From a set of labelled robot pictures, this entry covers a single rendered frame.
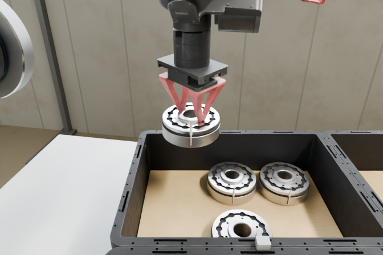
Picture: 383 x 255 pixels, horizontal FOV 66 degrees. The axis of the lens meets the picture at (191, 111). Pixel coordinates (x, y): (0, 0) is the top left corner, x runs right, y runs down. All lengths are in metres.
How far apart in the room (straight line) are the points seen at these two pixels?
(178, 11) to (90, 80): 1.97
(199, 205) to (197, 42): 0.33
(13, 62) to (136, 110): 1.74
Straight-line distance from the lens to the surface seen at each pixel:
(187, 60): 0.45
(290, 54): 2.00
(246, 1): 0.41
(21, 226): 0.86
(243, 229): 0.56
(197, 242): 0.44
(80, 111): 2.50
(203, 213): 0.61
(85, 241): 0.77
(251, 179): 0.65
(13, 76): 0.62
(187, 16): 0.39
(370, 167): 0.81
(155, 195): 0.65
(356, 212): 0.58
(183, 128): 0.50
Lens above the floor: 1.27
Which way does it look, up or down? 27 degrees down
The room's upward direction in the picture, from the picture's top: straight up
